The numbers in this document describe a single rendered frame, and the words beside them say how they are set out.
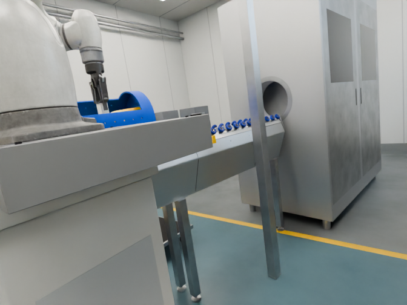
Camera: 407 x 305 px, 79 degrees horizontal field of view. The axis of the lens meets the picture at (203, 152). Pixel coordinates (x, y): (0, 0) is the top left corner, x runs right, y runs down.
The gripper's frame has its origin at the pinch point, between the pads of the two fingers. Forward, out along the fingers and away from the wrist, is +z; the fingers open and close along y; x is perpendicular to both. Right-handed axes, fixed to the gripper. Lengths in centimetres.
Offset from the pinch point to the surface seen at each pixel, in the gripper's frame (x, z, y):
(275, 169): -128, 60, -4
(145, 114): -15.1, 3.8, -9.0
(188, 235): -32, 73, -5
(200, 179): -47, 45, -4
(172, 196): -27, 49, -3
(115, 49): -202, -138, 373
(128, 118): -6.7, 4.5, -9.0
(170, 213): -32, 63, 9
